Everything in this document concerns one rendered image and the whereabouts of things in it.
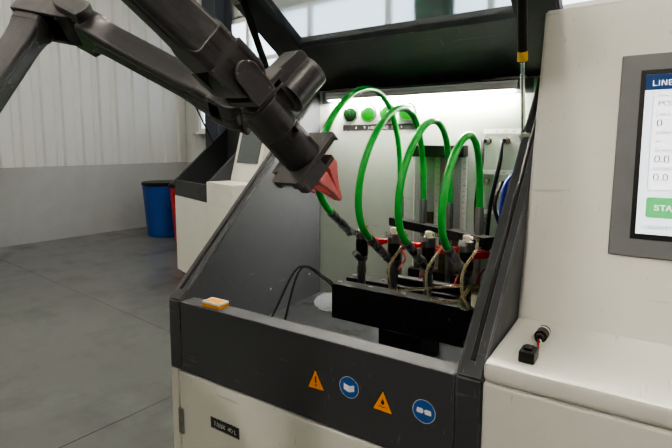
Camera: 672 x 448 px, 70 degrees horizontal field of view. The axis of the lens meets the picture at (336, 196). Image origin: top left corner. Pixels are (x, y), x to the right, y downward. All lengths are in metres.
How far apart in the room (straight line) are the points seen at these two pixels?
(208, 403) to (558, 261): 0.77
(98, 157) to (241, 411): 6.89
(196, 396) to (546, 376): 0.74
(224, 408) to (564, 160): 0.84
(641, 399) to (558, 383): 0.09
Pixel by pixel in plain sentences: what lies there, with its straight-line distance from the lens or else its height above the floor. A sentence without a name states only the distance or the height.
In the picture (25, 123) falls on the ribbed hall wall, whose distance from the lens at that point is 7.42.
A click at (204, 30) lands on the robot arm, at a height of 1.42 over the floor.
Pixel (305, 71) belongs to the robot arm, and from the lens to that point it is 0.69.
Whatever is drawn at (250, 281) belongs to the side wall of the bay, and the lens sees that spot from 1.27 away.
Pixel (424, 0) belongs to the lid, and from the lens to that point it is 1.14.
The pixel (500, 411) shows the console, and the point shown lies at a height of 0.91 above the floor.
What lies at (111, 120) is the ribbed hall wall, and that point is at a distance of 7.89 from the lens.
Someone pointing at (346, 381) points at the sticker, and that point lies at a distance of 0.88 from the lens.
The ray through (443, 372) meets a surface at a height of 0.95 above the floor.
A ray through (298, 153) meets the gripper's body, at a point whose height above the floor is 1.28.
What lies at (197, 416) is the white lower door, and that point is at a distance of 1.20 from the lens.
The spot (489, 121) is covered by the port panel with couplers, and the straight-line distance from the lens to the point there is 1.25.
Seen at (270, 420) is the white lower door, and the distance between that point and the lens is 1.04.
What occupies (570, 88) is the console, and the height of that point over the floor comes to 1.39.
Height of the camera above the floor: 1.29
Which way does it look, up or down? 6 degrees down
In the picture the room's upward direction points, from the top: straight up
